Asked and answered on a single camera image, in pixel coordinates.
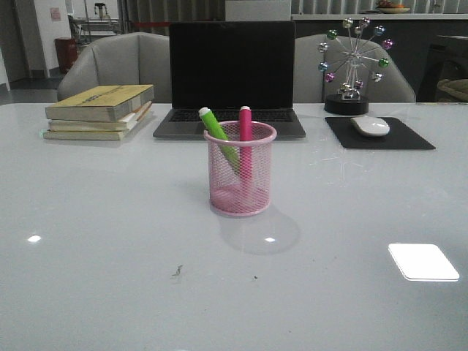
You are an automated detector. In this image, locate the green highlighter pen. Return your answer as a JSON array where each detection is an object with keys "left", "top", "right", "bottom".
[{"left": 198, "top": 107, "right": 240, "bottom": 176}]

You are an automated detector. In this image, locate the grey armchair left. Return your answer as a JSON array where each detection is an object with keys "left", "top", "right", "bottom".
[{"left": 57, "top": 32, "right": 172, "bottom": 103}]

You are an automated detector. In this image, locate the grey armchair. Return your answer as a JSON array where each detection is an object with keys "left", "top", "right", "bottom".
[
  {"left": 57, "top": 32, "right": 172, "bottom": 103},
  {"left": 293, "top": 34, "right": 416, "bottom": 103}
]

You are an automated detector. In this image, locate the pink mesh pen holder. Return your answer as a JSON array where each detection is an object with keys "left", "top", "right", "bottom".
[{"left": 204, "top": 121, "right": 277, "bottom": 216}]

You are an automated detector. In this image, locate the cream book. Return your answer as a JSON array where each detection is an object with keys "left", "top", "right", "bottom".
[
  {"left": 48, "top": 102, "right": 152, "bottom": 132},
  {"left": 42, "top": 113, "right": 148, "bottom": 140}
]

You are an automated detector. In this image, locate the black mouse pad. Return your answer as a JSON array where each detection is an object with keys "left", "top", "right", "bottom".
[{"left": 325, "top": 117, "right": 436, "bottom": 150}]

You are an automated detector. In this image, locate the pink highlighter pen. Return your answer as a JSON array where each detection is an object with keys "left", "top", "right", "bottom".
[{"left": 238, "top": 106, "right": 252, "bottom": 181}]

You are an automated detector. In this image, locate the bottom cream book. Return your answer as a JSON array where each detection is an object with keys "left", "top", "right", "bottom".
[{"left": 42, "top": 113, "right": 148, "bottom": 140}]

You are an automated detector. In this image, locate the white computer mouse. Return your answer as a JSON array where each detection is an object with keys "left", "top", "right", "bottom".
[{"left": 350, "top": 116, "right": 390, "bottom": 137}]

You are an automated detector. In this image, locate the red bin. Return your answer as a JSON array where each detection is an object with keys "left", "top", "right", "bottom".
[{"left": 54, "top": 37, "right": 78, "bottom": 73}]

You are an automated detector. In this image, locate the middle cream book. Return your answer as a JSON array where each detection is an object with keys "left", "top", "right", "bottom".
[{"left": 48, "top": 102, "right": 152, "bottom": 132}]

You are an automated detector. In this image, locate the fruit bowl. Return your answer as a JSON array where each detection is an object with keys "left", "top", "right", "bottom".
[{"left": 376, "top": 0, "right": 410, "bottom": 14}]

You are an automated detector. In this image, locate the yellow top book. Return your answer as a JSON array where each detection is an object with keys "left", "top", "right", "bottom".
[{"left": 45, "top": 84, "right": 154, "bottom": 122}]

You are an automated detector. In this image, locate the grey armchair right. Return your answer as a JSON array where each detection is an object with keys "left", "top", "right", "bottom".
[{"left": 293, "top": 34, "right": 416, "bottom": 103}]

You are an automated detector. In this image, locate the ferris wheel desk toy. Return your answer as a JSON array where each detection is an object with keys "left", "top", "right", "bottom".
[{"left": 317, "top": 17, "right": 372, "bottom": 116}]

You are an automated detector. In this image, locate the grey open laptop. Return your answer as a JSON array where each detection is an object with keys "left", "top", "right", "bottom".
[{"left": 153, "top": 20, "right": 306, "bottom": 140}]

